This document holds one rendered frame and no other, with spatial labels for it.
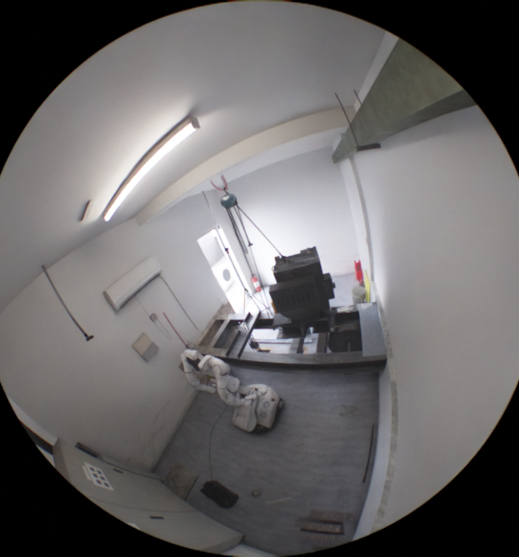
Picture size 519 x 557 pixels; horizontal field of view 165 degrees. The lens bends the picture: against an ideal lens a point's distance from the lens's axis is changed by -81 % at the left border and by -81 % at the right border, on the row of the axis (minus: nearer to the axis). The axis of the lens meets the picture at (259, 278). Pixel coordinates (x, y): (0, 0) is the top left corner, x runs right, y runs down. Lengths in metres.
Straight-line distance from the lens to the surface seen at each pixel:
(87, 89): 0.63
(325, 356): 2.10
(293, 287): 1.73
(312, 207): 3.93
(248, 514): 2.68
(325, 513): 2.38
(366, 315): 2.44
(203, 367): 1.47
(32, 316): 2.47
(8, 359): 2.63
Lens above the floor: 2.40
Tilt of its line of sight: 26 degrees down
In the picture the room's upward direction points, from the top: 23 degrees counter-clockwise
